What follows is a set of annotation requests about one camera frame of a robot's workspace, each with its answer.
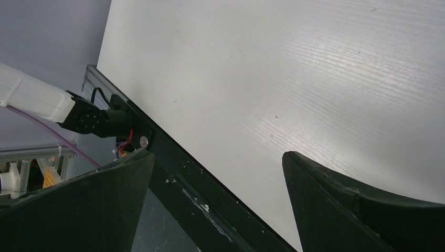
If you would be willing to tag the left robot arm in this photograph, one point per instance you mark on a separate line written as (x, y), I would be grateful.
(69, 110)

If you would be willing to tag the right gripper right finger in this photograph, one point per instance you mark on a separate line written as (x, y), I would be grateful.
(334, 212)

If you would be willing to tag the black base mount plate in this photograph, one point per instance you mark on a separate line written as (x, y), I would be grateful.
(210, 214)

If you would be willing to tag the aluminium frame rail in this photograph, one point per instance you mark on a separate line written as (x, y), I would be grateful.
(96, 91)

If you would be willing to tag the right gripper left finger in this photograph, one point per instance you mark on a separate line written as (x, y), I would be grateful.
(96, 211)

